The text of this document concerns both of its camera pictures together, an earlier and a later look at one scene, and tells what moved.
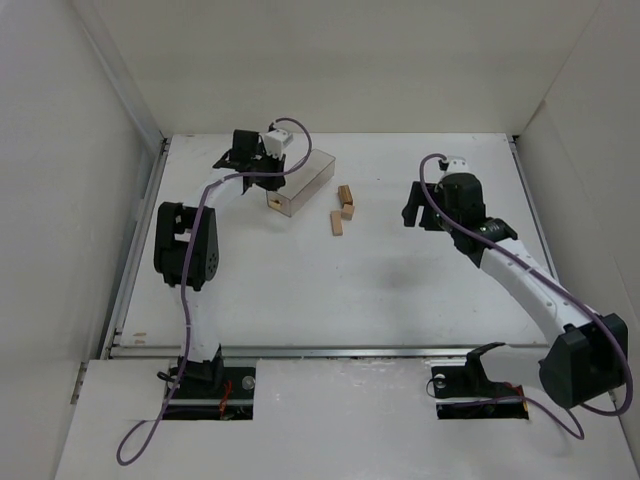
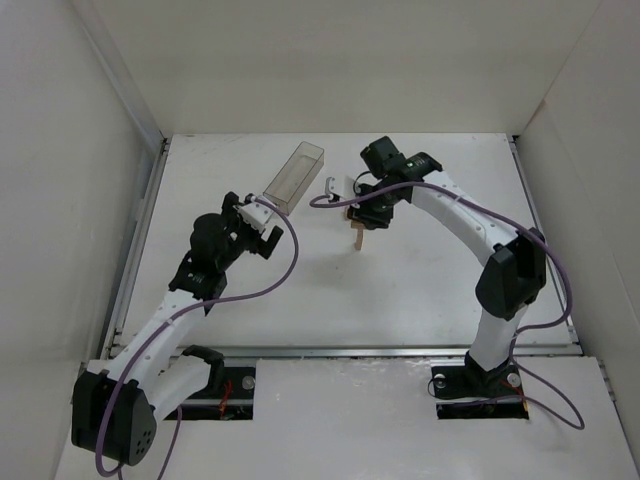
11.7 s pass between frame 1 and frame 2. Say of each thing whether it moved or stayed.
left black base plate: stayed
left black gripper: moved
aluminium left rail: stayed
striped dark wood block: moved
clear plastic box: moved
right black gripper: moved
